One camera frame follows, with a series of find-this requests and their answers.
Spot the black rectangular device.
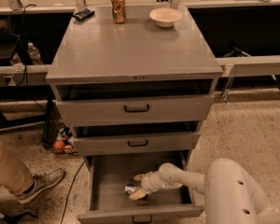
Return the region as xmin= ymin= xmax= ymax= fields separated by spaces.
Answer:
xmin=73 ymin=8 xmax=95 ymax=21

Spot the grey sneaker shoe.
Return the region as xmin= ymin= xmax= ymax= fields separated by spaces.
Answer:
xmin=16 ymin=168 xmax=65 ymax=204

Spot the grey top drawer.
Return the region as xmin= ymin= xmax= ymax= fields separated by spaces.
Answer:
xmin=57 ymin=95 xmax=214 ymax=127

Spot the grey metal drawer cabinet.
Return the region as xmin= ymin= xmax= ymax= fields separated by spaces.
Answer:
xmin=45 ymin=4 xmax=224 ymax=158

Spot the silver blue redbull can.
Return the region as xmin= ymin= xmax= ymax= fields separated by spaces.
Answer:
xmin=124 ymin=184 xmax=138 ymax=196

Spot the white ceramic bowl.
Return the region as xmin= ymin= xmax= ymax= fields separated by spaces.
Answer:
xmin=149 ymin=7 xmax=182 ymax=28

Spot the grey open bottom drawer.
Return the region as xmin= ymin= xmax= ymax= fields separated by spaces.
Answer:
xmin=77 ymin=151 xmax=203 ymax=224

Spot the orange fruit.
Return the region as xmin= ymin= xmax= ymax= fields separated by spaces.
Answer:
xmin=53 ymin=140 xmax=65 ymax=150

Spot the gold patterned can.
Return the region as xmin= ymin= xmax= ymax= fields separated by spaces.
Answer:
xmin=110 ymin=0 xmax=126 ymax=23

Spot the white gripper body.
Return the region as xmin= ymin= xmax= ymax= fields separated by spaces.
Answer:
xmin=141 ymin=172 xmax=161 ymax=194

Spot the clear plastic water bottle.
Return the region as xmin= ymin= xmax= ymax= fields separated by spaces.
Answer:
xmin=27 ymin=42 xmax=43 ymax=65

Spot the grey middle drawer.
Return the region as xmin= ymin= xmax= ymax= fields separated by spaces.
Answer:
xmin=73 ymin=133 xmax=200 ymax=156

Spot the black floor cable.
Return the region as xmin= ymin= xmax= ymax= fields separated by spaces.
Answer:
xmin=59 ymin=161 xmax=86 ymax=224

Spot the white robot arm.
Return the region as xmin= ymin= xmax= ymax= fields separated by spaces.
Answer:
xmin=129 ymin=158 xmax=267 ymax=224

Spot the white wall power outlet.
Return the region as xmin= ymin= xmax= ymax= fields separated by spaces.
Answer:
xmin=5 ymin=75 xmax=16 ymax=86

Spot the khaki trouser leg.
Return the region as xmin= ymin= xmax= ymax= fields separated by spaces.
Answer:
xmin=0 ymin=142 xmax=34 ymax=195

